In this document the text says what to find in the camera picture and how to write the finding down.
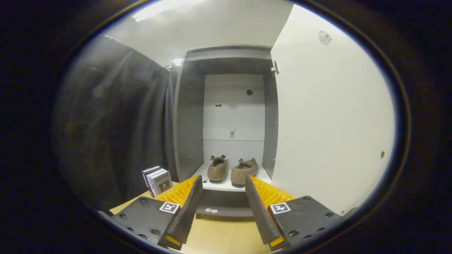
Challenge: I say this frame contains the black backdrop cloth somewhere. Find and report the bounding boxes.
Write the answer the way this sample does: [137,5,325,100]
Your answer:
[53,35,179,212]

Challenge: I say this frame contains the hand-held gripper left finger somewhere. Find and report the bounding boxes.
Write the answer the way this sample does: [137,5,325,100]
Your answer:
[110,175,204,251]

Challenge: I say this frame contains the brown fuzzy shoe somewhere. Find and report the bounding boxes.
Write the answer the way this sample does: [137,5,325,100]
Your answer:
[207,155,228,183]
[231,158,259,187]

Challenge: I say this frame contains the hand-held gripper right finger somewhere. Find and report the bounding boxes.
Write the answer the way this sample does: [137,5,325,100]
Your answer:
[245,175,343,252]

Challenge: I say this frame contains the dark blue book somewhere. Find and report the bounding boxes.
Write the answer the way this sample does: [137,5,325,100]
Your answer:
[142,166,161,189]

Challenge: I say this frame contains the white book portrait cover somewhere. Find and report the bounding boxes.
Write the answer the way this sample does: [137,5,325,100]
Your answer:
[150,170,173,197]

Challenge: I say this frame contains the white shoe cabinet door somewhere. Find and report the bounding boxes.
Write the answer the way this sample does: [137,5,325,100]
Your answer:
[270,4,395,216]

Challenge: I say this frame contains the white blue spine book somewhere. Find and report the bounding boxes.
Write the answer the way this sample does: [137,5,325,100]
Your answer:
[145,168,167,196]

